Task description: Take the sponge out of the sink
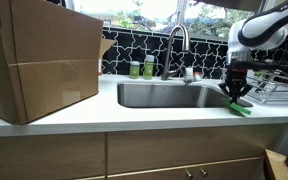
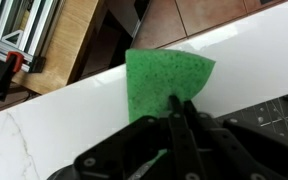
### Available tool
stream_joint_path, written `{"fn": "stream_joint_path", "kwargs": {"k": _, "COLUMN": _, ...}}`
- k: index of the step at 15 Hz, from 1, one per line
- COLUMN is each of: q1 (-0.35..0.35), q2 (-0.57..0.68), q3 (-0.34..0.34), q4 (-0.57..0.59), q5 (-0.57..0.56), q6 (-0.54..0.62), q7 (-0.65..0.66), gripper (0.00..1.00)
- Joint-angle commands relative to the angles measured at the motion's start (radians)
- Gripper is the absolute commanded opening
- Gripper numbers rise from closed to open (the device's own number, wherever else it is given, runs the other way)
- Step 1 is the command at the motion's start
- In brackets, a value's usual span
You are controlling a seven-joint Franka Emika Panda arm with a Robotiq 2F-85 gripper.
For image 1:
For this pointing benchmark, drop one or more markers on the tall green soap bottle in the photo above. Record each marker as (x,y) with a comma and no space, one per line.
(148,68)

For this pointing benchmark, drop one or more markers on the white sponge holder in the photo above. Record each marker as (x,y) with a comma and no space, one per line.
(189,74)

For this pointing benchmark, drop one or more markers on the stainless steel sink basin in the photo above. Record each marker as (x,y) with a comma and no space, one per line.
(170,96)

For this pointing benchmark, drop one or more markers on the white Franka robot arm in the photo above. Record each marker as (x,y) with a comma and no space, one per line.
(264,30)

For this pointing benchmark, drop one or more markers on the round metal cabinet knob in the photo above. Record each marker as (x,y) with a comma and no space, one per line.
(189,173)
(203,172)

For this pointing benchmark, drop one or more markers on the wooden cabinet door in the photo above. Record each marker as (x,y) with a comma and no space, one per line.
(224,170)

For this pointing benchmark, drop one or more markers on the brushed steel gooseneck faucet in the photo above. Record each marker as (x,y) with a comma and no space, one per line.
(175,36)

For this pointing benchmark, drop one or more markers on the green sponge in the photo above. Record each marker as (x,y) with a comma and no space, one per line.
(239,109)

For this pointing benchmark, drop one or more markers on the wide wooden drawer front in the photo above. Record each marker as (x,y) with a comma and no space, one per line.
(184,148)

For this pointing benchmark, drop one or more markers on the kitchen window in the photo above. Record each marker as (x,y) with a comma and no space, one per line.
(157,13)

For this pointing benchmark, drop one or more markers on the large brown cardboard box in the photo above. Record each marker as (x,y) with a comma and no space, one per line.
(50,60)

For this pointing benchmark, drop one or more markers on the narrow wooden drawer front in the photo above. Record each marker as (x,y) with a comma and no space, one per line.
(44,156)

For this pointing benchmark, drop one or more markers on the wooden robot platform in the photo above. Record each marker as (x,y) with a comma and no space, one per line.
(277,165)

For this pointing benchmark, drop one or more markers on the short green soap bottle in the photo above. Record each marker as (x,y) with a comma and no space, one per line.
(134,70)

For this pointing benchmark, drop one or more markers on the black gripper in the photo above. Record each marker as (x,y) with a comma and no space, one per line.
(238,74)

